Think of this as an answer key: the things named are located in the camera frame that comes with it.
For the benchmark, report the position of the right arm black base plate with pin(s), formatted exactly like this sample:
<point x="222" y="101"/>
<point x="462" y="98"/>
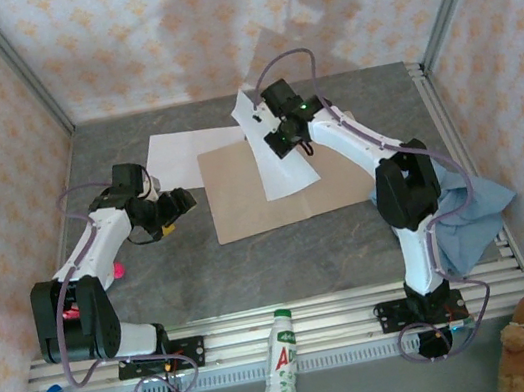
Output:
<point x="389" y="311"/>

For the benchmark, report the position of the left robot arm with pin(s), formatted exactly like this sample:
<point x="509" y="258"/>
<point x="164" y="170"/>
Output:
<point x="97" y="240"/>

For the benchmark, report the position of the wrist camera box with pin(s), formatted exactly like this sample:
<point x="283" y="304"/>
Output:
<point x="153" y="187"/>
<point x="267" y="116"/>

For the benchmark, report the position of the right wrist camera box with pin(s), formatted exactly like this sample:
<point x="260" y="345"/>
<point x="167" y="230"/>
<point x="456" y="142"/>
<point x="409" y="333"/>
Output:
<point x="267" y="116"/>

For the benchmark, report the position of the aluminium side rail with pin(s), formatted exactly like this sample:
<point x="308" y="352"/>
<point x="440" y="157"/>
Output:
<point x="436" y="104"/>

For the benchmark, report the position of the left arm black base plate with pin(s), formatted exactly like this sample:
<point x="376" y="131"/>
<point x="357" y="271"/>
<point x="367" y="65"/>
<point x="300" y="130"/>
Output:
<point x="192" y="346"/>

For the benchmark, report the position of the white green drink bottle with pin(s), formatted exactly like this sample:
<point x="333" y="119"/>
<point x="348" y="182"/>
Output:
<point x="283" y="360"/>

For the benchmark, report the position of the white paper sheet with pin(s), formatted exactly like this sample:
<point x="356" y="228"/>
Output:
<point x="174" y="155"/>
<point x="278" y="173"/>

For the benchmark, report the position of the blue cloth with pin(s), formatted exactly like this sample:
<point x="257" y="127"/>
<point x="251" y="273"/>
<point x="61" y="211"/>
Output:
<point x="473" y="214"/>

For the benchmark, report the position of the brown cardboard folder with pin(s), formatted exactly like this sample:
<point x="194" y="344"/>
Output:
<point x="242" y="199"/>

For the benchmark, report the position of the left aluminium corner post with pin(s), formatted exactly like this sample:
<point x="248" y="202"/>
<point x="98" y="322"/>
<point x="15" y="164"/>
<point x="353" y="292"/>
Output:
<point x="15" y="62"/>

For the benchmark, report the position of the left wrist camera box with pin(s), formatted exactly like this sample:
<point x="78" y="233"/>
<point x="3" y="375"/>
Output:
<point x="153" y="187"/>

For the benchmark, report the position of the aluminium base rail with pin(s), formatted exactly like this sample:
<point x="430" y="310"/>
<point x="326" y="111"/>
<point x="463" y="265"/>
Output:
<point x="237" y="342"/>

